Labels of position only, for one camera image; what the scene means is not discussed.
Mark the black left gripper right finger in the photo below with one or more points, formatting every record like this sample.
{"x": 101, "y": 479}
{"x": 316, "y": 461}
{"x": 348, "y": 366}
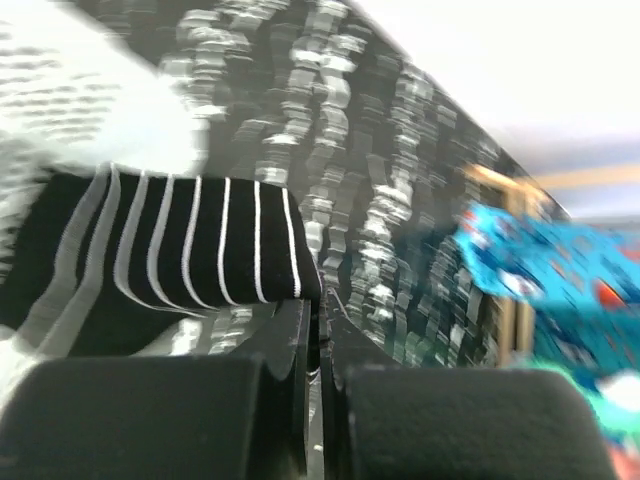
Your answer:
{"x": 383, "y": 420}

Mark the black striped sock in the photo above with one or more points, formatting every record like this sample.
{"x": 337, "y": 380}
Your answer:
{"x": 101, "y": 265}

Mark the wooden drying rack frame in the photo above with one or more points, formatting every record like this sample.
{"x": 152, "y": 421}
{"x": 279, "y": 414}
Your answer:
{"x": 525, "y": 225}

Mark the mint green sock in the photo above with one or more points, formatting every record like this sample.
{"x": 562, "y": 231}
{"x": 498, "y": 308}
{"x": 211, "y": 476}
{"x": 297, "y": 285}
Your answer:
{"x": 614, "y": 400}

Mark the blue shark sock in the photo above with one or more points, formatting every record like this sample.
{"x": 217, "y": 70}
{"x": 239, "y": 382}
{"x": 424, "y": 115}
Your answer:
{"x": 550, "y": 260}

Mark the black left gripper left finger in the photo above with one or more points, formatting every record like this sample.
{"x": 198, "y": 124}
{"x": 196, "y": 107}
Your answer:
{"x": 239, "y": 415}

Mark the white plastic basket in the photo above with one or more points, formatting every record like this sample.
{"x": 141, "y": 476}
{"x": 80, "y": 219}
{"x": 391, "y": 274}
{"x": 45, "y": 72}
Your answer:
{"x": 72, "y": 99}

